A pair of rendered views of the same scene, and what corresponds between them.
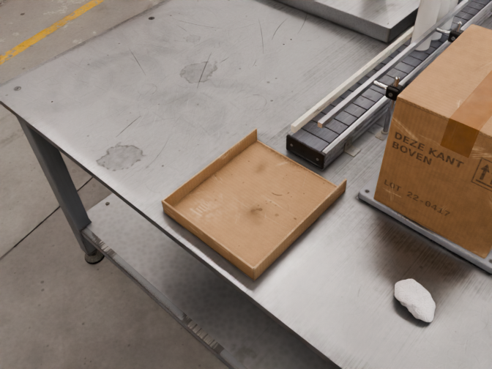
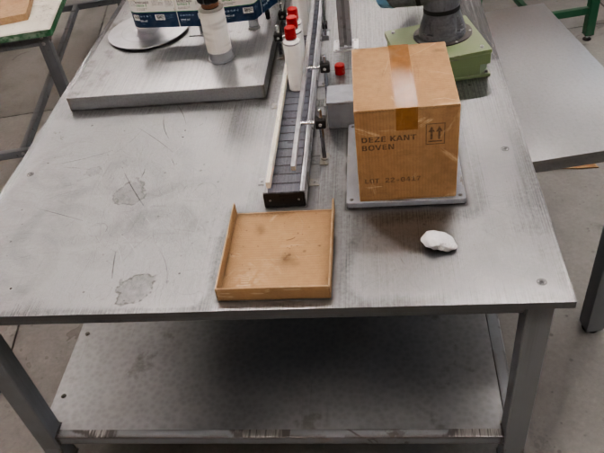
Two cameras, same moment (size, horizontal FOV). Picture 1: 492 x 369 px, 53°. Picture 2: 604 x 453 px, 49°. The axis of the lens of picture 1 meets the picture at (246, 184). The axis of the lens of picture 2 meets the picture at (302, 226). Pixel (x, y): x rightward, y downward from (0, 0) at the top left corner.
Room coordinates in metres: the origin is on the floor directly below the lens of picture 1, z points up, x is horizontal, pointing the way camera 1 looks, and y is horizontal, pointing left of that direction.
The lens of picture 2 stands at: (-0.29, 0.60, 1.94)
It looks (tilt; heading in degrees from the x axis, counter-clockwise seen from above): 42 degrees down; 325
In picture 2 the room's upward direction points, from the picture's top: 9 degrees counter-clockwise
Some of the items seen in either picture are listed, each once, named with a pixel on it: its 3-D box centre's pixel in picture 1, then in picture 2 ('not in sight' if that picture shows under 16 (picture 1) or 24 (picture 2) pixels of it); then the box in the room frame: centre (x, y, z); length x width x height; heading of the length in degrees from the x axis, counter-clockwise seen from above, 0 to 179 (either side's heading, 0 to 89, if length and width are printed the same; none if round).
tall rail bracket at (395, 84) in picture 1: (382, 102); (314, 136); (0.91, -0.33, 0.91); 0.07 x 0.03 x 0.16; 45
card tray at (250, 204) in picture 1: (255, 195); (279, 246); (0.70, -0.02, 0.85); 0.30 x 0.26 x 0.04; 135
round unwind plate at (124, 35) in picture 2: not in sight; (148, 31); (1.95, -0.41, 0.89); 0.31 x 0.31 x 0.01
